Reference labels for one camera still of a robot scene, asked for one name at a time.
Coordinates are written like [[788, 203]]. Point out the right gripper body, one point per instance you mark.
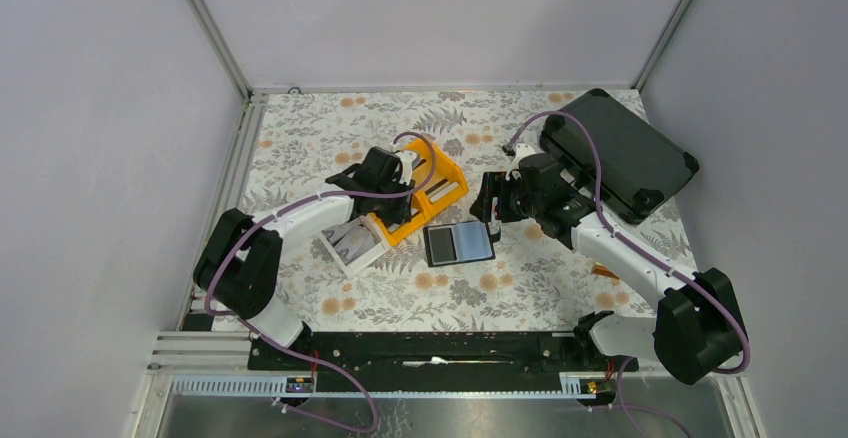
[[514, 203]]

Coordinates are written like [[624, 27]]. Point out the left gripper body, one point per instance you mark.
[[393, 209]]

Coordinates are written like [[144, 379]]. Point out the orange bin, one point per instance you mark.
[[421, 215], [419, 146]]

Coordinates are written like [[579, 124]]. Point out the white plastic bin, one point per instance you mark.
[[367, 260]]

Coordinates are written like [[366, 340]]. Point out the black card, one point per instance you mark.
[[442, 248]]

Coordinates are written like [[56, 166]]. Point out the black leather card holder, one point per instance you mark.
[[472, 239]]

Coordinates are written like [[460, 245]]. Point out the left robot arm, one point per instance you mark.
[[238, 267]]

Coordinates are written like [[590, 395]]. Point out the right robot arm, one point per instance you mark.
[[696, 328]]

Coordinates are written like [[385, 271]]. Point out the floral table mat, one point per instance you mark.
[[533, 283]]

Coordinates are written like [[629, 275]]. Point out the small orange object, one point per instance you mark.
[[600, 270]]

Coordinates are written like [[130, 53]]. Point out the black hard case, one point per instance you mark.
[[641, 167]]

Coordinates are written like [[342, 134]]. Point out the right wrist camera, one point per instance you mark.
[[517, 152]]

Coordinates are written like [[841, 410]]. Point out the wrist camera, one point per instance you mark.
[[408, 161], [517, 152]]

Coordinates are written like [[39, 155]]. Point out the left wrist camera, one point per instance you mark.
[[408, 161]]

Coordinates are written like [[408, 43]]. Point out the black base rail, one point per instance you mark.
[[465, 353]]

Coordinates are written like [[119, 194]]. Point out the white slotted cable duct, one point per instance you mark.
[[394, 384]]

